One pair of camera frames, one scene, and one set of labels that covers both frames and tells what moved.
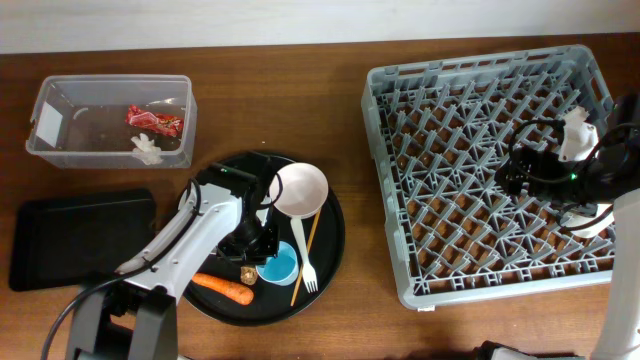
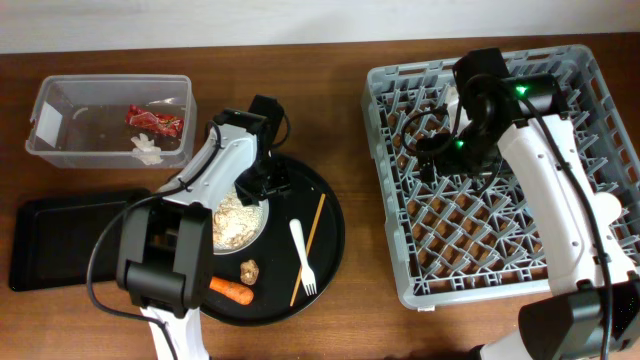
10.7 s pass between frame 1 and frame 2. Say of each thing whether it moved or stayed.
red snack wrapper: stayed
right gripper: moved
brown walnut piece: stayed
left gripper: moved
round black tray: stayed
